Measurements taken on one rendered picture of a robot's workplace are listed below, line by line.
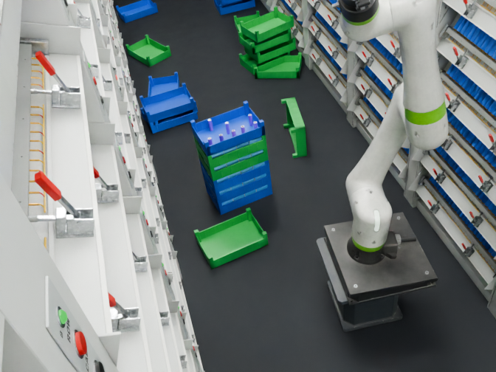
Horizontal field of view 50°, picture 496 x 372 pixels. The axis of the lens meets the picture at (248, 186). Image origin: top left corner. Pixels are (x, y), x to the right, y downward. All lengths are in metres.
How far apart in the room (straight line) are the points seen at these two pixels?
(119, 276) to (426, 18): 0.98
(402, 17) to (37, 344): 1.23
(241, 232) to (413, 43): 1.48
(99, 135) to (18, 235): 0.74
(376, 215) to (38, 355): 1.65
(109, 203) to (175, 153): 2.25
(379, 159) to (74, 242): 1.46
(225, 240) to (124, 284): 1.83
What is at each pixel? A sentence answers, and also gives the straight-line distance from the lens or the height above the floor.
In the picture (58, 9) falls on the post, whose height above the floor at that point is 1.63.
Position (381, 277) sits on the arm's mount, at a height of 0.34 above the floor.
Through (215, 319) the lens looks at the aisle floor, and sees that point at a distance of 2.38.
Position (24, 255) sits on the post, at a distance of 0.34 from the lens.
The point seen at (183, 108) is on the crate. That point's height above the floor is 0.11.
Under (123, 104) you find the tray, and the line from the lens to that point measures 1.86.
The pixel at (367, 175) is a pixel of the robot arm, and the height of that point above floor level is 0.63.
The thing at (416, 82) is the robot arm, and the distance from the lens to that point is 1.55.
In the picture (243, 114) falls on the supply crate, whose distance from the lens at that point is 2.68.
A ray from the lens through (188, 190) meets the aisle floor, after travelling 2.93.
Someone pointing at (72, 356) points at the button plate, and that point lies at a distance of 0.38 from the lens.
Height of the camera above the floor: 1.98
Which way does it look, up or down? 44 degrees down
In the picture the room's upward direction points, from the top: 9 degrees counter-clockwise
